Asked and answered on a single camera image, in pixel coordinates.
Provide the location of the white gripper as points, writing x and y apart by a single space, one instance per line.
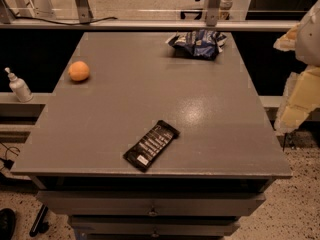
309 39

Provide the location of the blue chip bag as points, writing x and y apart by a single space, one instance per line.
206 44

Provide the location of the black rxbar chocolate bar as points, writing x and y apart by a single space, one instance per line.
145 152

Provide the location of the grey drawer cabinet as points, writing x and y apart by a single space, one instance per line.
226 142

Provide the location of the orange fruit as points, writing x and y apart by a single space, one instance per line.
78 71

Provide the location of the lower grey drawer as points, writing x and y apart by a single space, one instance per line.
153 226

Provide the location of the grey drawer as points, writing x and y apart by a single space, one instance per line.
153 226
151 204

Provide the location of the white pump bottle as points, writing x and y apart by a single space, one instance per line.
19 87

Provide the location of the upper grey drawer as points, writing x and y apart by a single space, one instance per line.
151 204

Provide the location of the black caster leg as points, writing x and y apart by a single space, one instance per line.
39 225

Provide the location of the black shoe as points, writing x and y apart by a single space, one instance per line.
7 223

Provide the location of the black floor cable plug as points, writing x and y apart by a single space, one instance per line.
7 162

